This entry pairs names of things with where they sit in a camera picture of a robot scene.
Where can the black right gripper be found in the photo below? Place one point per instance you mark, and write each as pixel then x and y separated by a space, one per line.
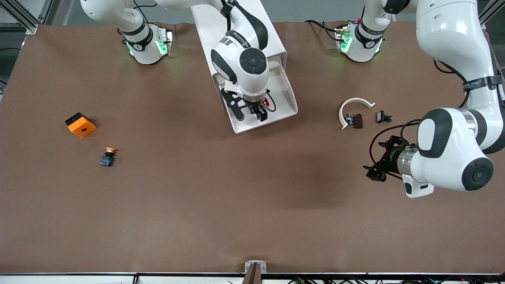
pixel 256 106

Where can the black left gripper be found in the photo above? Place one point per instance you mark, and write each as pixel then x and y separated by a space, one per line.
pixel 389 159

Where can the red mushroom push button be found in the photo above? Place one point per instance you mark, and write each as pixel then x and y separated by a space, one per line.
pixel 267 102

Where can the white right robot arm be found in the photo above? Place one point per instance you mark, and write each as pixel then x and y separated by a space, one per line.
pixel 244 79

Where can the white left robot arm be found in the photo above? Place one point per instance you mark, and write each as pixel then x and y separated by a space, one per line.
pixel 446 39

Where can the white plastic drawer cabinet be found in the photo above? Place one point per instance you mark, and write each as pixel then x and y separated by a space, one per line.
pixel 209 35

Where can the yellow mushroom push button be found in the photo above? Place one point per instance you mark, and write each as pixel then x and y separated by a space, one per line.
pixel 106 159

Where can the small black electrical component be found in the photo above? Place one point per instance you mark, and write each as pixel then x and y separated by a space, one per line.
pixel 380 116

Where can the brown electrical component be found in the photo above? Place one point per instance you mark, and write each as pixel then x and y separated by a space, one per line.
pixel 358 121

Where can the white curved plastic piece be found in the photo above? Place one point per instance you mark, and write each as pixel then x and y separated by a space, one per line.
pixel 357 100

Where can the brown table mat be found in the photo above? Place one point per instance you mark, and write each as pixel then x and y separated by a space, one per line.
pixel 158 205

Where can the orange box with hole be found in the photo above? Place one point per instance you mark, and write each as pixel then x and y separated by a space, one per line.
pixel 90 127

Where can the grey metal camera mount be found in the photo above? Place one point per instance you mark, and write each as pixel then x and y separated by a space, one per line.
pixel 262 266

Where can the aluminium frame profile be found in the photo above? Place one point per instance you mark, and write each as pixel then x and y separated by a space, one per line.
pixel 491 12
pixel 23 15

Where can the white table edge rail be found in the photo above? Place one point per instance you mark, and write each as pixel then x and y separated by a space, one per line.
pixel 59 279

